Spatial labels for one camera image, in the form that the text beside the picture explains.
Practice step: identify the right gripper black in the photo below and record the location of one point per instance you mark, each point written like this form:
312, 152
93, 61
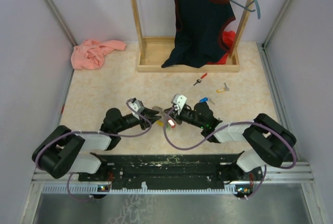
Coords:
175, 115

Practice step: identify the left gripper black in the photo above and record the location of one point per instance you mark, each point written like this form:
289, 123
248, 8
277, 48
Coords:
150, 114

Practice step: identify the large keyring with rings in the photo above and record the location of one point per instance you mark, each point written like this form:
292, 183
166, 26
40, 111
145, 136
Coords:
163, 116

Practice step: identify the key with red tag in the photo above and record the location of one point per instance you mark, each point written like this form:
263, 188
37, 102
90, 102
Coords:
171, 123

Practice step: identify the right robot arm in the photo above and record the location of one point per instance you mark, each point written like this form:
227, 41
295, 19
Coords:
271, 144

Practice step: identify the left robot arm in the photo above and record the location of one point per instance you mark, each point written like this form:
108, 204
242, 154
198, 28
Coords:
59, 151

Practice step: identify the key with blue tag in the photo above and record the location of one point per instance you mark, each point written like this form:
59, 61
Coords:
207, 99

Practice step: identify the key with yellow tag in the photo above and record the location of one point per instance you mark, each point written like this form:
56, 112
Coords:
225, 88

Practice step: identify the wooden clothes rack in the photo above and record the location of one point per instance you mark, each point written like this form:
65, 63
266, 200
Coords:
155, 50

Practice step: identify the pink cloth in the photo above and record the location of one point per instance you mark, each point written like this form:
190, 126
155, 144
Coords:
91, 54

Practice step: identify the red cloth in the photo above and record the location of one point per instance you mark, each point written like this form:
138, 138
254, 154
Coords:
228, 38

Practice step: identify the dark navy tank top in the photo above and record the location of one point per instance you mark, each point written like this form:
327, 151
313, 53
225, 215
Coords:
199, 27

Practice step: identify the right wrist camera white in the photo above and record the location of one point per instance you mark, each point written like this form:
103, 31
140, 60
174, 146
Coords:
178, 101

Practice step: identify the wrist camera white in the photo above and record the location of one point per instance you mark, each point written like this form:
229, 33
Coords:
135, 106
178, 101

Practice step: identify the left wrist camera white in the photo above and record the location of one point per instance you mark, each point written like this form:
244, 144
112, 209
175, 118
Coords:
135, 106

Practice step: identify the key with red strap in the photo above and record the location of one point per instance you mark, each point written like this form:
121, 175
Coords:
200, 79

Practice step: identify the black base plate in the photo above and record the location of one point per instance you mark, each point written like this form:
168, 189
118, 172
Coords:
166, 172

